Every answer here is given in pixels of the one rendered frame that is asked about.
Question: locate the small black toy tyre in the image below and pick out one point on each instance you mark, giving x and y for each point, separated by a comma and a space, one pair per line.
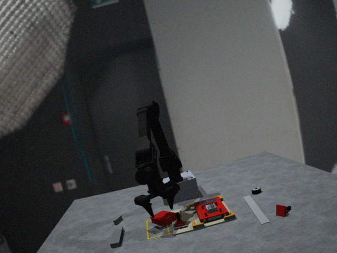
256, 190

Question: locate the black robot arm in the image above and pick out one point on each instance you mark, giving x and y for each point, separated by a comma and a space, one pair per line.
146, 153

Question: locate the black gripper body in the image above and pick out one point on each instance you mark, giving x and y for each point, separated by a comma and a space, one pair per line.
143, 200

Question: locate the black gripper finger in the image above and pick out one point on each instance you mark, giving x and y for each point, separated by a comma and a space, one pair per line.
170, 200
149, 209

